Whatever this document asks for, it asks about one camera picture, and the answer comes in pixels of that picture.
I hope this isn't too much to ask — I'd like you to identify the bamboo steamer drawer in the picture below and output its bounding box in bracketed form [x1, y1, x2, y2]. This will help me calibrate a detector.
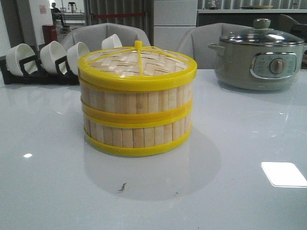
[83, 113, 192, 157]
[80, 80, 193, 124]

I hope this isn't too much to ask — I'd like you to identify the woven bamboo steamer lid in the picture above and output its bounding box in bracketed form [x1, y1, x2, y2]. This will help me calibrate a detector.
[78, 40, 197, 92]

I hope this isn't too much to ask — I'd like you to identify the right grey chair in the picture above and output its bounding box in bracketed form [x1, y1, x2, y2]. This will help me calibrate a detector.
[177, 23, 248, 69]

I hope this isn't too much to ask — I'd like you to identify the grey chair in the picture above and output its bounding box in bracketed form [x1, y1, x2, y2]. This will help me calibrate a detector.
[177, 23, 248, 69]
[60, 23, 151, 51]

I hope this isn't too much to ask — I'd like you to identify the white bowl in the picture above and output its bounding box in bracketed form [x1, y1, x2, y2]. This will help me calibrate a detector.
[101, 34, 122, 49]
[67, 42, 90, 76]
[40, 41, 67, 74]
[6, 43, 35, 76]

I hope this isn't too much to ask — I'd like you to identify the white cabinet background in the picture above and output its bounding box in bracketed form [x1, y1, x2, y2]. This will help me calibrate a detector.
[153, 0, 198, 51]

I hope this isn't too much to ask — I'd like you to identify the left grey chair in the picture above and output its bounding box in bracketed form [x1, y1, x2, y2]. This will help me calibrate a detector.
[60, 23, 151, 51]

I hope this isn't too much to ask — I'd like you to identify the green electric cooking pot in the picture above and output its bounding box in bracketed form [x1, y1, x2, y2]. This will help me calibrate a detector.
[208, 42, 307, 91]

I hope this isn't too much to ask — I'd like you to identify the black bowl rack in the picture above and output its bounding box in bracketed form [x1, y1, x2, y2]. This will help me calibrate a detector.
[0, 55, 79, 85]

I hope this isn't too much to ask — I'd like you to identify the red fire extinguisher box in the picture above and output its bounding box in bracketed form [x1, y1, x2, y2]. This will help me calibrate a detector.
[42, 24, 58, 45]

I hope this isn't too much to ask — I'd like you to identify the glass pot lid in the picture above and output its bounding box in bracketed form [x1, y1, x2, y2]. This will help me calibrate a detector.
[220, 18, 304, 46]

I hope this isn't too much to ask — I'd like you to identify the person in background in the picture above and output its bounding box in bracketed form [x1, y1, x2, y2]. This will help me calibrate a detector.
[51, 2, 64, 25]

